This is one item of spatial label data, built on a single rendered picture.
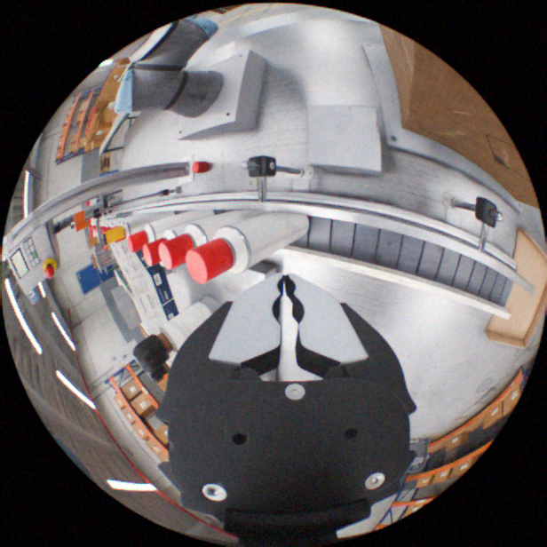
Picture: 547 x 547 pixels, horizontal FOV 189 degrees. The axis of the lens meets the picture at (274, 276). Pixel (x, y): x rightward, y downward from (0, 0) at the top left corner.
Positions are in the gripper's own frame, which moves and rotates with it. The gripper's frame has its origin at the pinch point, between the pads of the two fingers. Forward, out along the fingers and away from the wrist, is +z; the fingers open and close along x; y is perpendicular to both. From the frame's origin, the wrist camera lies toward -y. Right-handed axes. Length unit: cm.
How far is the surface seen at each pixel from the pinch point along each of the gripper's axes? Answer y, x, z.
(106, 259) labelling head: 14, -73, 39
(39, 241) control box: -7, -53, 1
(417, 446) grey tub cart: 161, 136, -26
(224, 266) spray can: 0.8, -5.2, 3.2
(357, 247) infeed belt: 2.2, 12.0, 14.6
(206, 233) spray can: -0.8, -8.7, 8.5
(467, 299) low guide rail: 3.7, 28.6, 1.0
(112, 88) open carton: -133, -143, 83
